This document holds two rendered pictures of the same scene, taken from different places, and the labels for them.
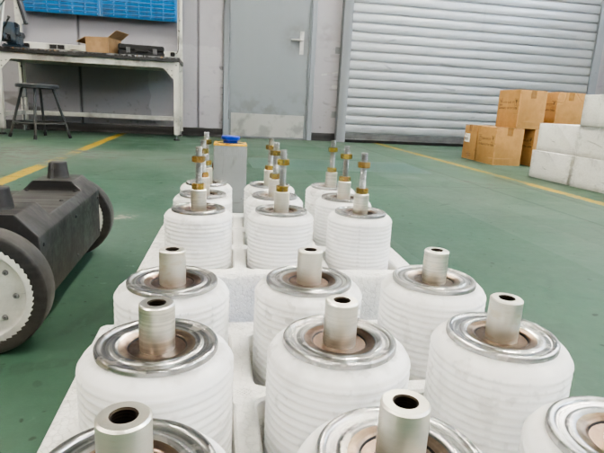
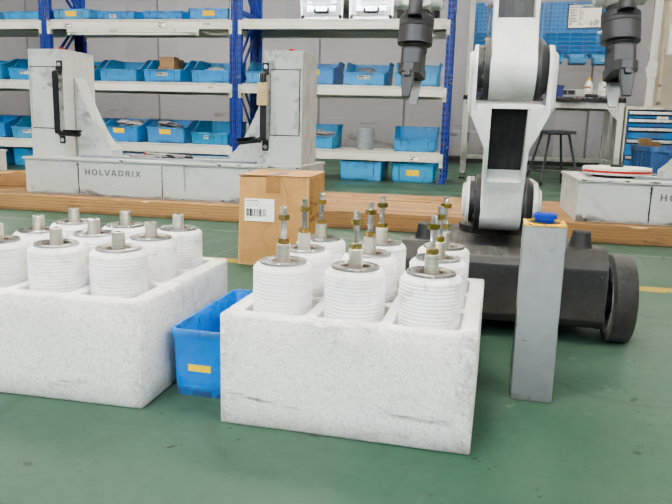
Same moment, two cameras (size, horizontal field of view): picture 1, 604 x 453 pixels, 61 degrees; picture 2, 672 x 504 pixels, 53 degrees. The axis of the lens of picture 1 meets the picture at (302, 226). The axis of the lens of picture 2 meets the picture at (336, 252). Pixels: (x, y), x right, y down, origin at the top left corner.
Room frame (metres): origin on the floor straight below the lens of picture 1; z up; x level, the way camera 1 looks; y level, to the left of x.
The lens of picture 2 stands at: (1.21, -1.04, 0.47)
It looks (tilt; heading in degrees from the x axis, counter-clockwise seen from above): 11 degrees down; 112
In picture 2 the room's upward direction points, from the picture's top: 2 degrees clockwise
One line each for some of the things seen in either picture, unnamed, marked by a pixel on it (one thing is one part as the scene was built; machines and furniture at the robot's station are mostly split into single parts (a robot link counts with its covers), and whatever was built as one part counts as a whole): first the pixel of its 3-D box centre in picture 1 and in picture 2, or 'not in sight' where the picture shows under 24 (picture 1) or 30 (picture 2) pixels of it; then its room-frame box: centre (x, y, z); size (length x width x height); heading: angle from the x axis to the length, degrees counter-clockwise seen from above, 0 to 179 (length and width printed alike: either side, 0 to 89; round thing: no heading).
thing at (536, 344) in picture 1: (501, 336); (56, 244); (0.34, -0.15, 0.25); 0.08 x 0.08 x 0.01
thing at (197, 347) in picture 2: not in sight; (231, 338); (0.58, 0.04, 0.06); 0.30 x 0.11 x 0.12; 98
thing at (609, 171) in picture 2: not in sight; (616, 170); (1.25, 2.35, 0.29); 0.30 x 0.30 x 0.06
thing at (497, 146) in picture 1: (499, 145); not in sight; (4.32, -1.60, 0.15); 0.30 x 0.24 x 0.30; 9
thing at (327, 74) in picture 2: not in sight; (319, 74); (-1.22, 4.58, 0.89); 0.50 x 0.38 x 0.21; 101
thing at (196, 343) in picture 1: (157, 346); (125, 225); (0.30, 0.09, 0.25); 0.08 x 0.08 x 0.01
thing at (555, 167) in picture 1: (574, 167); not in sight; (3.37, -1.77, 0.09); 0.39 x 0.39 x 0.18; 11
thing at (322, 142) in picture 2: not in sight; (318, 135); (-1.21, 4.57, 0.36); 0.50 x 0.38 x 0.21; 102
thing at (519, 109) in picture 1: (520, 109); not in sight; (4.35, -1.75, 0.45); 0.30 x 0.24 x 0.30; 12
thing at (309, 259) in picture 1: (309, 267); (150, 230); (0.43, -0.01, 0.26); 0.02 x 0.02 x 0.03
